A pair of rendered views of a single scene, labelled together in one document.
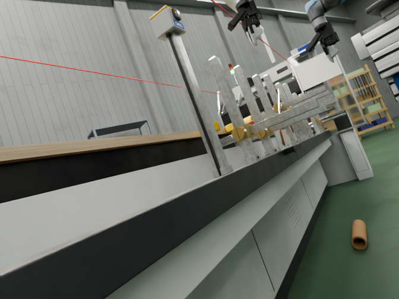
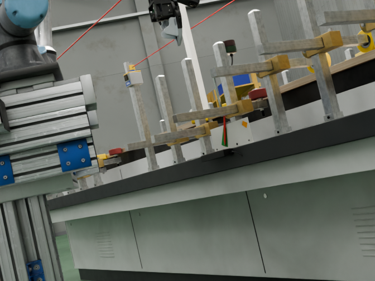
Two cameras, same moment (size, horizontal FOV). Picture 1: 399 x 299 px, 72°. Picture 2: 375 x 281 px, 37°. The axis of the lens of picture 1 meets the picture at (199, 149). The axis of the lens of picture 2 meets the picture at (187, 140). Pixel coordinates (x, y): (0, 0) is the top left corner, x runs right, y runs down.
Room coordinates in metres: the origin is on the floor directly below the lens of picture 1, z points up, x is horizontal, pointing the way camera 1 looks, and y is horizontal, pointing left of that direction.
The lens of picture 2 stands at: (2.29, -2.52, 0.62)
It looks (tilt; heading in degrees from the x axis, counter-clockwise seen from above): 4 degrees up; 117
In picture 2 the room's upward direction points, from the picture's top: 13 degrees counter-clockwise
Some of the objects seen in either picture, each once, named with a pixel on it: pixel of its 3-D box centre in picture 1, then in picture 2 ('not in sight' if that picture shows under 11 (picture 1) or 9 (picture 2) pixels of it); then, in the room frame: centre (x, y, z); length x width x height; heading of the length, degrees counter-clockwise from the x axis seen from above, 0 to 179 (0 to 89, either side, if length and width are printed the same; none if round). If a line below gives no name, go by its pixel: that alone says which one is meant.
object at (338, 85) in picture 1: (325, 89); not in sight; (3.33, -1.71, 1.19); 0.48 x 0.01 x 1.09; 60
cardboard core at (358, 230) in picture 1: (358, 233); not in sight; (1.78, -0.75, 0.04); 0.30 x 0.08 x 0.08; 150
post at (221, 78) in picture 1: (235, 114); (170, 124); (1.02, -0.17, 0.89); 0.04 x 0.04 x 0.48; 60
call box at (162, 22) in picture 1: (168, 26); (133, 80); (0.80, -0.04, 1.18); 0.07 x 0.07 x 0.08; 60
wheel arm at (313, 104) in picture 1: (259, 127); (168, 140); (1.03, -0.24, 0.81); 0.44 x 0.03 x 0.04; 60
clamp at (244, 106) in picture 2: not in sight; (238, 108); (1.47, -0.43, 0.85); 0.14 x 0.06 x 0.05; 150
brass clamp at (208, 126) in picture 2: (264, 131); (205, 130); (1.26, -0.31, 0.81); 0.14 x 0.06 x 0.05; 150
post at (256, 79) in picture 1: (271, 115); (231, 100); (1.45, -0.42, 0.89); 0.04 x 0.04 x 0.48; 60
